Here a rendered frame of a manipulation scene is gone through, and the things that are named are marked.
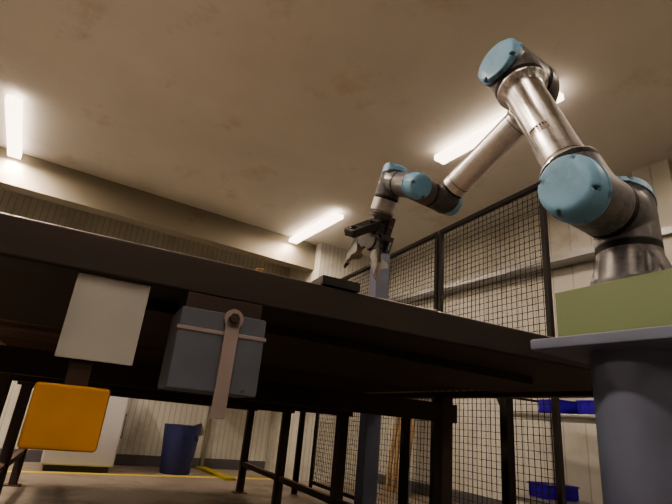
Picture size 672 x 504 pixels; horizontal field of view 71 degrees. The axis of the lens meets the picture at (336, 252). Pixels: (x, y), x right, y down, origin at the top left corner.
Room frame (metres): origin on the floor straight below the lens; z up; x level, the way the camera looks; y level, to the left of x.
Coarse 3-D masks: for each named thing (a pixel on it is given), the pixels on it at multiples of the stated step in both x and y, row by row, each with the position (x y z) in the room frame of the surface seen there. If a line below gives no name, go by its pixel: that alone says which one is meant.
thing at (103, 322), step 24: (96, 288) 0.67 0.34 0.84; (120, 288) 0.69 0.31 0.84; (144, 288) 0.70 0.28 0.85; (72, 312) 0.66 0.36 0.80; (96, 312) 0.68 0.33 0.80; (120, 312) 0.69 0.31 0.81; (144, 312) 0.70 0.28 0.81; (72, 336) 0.67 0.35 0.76; (96, 336) 0.68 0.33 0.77; (120, 336) 0.69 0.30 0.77; (96, 360) 0.68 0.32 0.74; (120, 360) 0.70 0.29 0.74
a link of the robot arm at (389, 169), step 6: (384, 168) 1.26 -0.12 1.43; (390, 168) 1.24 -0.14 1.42; (396, 168) 1.24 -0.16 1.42; (402, 168) 1.24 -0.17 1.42; (384, 174) 1.26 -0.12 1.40; (390, 174) 1.24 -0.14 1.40; (384, 180) 1.25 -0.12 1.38; (378, 186) 1.28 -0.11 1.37; (384, 186) 1.26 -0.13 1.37; (378, 192) 1.28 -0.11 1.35; (384, 192) 1.27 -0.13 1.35; (390, 192) 1.26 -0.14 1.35; (390, 198) 1.27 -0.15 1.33; (396, 198) 1.28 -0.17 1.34
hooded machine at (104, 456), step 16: (112, 400) 5.34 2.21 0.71; (128, 400) 5.43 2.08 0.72; (112, 416) 5.36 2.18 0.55; (112, 432) 5.38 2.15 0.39; (112, 448) 5.40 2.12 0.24; (48, 464) 5.15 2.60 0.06; (64, 464) 5.21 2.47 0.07; (80, 464) 5.27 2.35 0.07; (96, 464) 5.34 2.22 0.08; (112, 464) 5.41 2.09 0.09
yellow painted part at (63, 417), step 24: (72, 360) 0.68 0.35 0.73; (48, 384) 0.64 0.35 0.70; (72, 384) 0.68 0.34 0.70; (48, 408) 0.64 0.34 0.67; (72, 408) 0.65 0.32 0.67; (96, 408) 0.67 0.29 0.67; (24, 432) 0.64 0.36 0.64; (48, 432) 0.65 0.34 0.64; (72, 432) 0.66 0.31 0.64; (96, 432) 0.67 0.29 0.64
